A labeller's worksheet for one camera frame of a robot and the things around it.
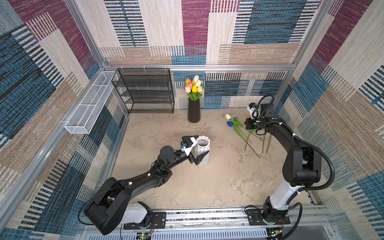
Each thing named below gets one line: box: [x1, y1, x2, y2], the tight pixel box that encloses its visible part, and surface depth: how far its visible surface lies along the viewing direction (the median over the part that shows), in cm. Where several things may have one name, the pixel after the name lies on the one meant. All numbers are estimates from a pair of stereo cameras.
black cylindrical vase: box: [188, 98, 201, 123], surface depth 110 cm
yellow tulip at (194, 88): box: [191, 85, 198, 93], surface depth 91 cm
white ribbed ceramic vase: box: [195, 135, 211, 169], surface depth 77 cm
